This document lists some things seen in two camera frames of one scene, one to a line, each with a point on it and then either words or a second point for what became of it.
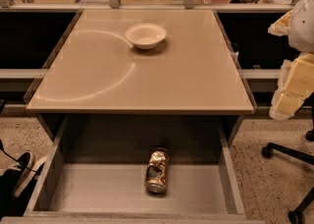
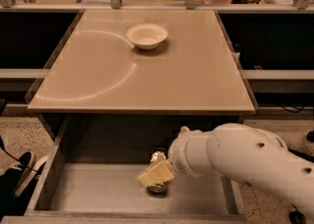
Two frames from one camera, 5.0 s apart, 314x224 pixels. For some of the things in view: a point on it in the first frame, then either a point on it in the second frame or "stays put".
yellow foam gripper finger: [294, 85] → [190, 169]
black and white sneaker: [24, 174] stays put
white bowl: [145, 35] stays put
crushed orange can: [157, 171] stays put
